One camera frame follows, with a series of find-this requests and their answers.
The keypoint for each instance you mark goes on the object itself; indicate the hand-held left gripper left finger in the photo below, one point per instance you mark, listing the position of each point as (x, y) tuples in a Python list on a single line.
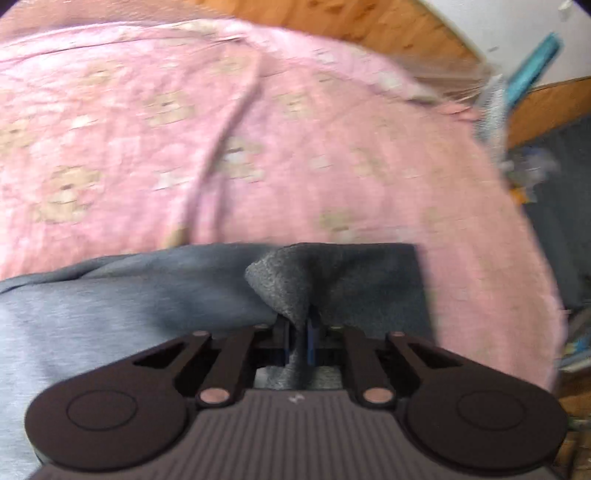
[(285, 344)]

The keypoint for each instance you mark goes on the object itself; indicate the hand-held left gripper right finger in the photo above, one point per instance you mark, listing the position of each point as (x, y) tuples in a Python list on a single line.
[(313, 341)]

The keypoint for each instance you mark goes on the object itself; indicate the grey pants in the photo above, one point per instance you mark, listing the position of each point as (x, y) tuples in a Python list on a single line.
[(138, 304)]

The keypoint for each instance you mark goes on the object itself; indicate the pink printed bedsheet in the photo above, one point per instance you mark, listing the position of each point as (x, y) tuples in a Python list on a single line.
[(277, 138)]

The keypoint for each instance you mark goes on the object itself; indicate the yellow cylinder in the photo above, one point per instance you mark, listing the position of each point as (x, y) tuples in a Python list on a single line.
[(520, 196)]

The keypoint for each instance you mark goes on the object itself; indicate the clear plastic bags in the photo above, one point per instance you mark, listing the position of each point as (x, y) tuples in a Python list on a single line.
[(531, 166)]

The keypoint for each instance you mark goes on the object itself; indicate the grey patterned cloth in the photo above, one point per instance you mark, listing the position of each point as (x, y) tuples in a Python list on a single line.
[(491, 115)]

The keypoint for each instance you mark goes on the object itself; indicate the teal flat object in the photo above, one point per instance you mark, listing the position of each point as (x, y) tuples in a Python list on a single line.
[(535, 64)]

